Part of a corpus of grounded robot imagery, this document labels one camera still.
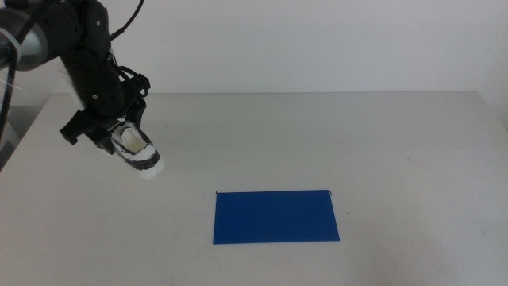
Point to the blue rectangular mat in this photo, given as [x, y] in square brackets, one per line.
[274, 216]

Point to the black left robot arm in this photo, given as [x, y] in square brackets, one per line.
[83, 24]

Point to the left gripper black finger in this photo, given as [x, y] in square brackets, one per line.
[139, 115]
[106, 144]

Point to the black and white toy sneaker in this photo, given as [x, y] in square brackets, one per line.
[147, 159]

